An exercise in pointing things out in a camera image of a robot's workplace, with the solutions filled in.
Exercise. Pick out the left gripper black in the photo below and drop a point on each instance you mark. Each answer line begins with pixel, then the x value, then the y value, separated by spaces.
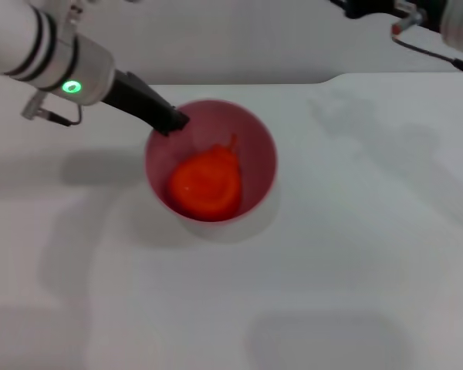
pixel 139 100

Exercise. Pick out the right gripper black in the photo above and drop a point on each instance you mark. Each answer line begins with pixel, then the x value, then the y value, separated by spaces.
pixel 370 7

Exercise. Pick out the orange toy fruit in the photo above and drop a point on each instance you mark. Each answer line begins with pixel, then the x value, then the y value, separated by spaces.
pixel 206 181

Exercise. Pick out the pink plastic bowl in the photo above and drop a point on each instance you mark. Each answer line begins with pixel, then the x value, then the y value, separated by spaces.
pixel 254 154

